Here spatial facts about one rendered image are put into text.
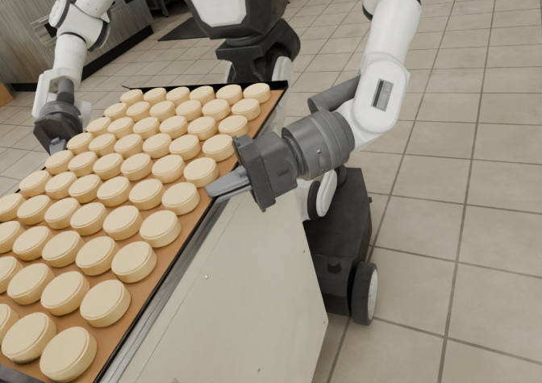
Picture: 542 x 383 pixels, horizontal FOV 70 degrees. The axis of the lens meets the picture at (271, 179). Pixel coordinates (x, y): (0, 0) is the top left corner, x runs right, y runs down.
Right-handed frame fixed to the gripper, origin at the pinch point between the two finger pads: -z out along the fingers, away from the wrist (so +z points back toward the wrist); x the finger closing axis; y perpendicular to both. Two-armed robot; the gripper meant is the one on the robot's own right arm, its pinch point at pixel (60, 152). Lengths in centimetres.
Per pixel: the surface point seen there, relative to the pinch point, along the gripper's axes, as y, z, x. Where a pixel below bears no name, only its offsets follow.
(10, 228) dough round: -5.6, -22.7, 2.3
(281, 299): 27, -26, -40
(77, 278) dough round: 4.2, -39.7, 2.4
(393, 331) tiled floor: 57, -22, -91
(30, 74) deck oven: -79, 363, -73
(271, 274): 27.1, -26.2, -30.8
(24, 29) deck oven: -55, 337, -30
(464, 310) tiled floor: 81, -28, -91
